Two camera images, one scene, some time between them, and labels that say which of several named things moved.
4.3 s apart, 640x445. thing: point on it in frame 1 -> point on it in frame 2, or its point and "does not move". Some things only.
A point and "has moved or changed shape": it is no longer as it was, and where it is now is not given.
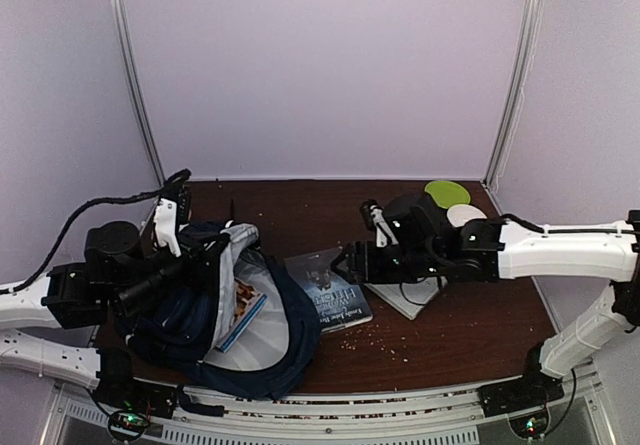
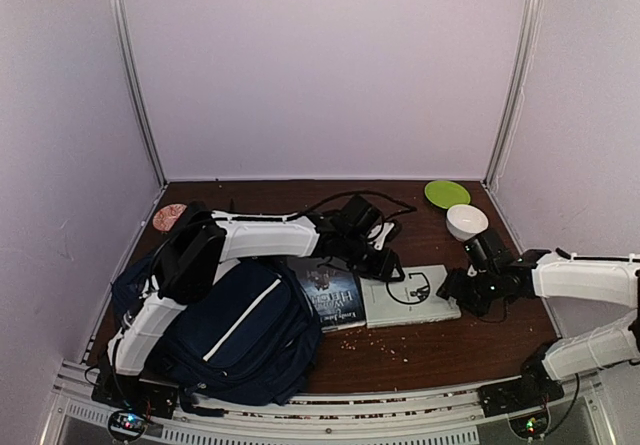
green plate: x=447 y=194 does not move
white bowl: x=459 y=214 does not move
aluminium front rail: x=449 y=416 does not move
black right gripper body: x=413 y=264 -> x=474 y=296
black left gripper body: x=137 y=297 -> x=365 y=265
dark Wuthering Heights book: x=340 y=301 does not move
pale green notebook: x=409 y=297 has moved or changed shape
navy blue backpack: x=246 y=325 does not move
